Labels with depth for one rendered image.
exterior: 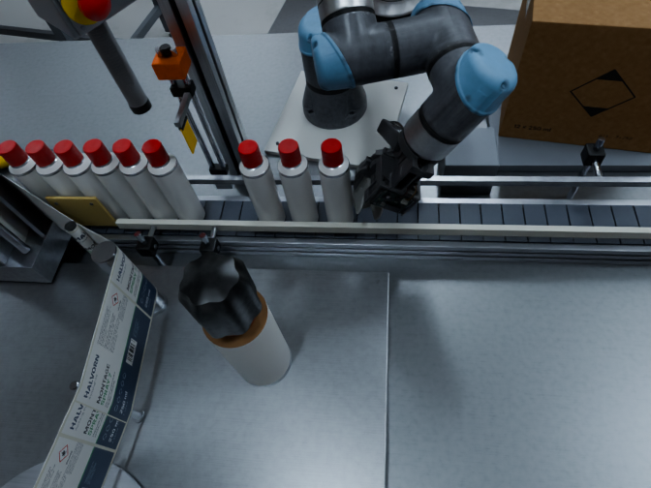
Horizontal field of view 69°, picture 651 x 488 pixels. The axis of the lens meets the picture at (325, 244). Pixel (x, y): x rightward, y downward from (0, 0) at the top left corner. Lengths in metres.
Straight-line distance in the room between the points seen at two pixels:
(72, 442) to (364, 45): 0.62
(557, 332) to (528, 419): 0.16
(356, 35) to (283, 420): 0.56
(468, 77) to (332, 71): 0.17
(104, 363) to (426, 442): 0.49
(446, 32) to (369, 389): 0.52
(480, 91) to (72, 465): 0.68
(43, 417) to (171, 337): 0.23
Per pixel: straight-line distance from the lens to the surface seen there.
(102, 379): 0.74
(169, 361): 0.86
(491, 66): 0.63
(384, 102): 1.17
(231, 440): 0.79
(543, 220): 0.95
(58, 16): 0.72
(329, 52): 0.66
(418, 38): 0.68
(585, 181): 0.92
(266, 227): 0.89
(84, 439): 0.74
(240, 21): 3.09
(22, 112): 1.52
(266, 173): 0.80
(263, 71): 1.32
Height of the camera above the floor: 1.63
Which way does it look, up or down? 58 degrees down
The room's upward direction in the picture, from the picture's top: 11 degrees counter-clockwise
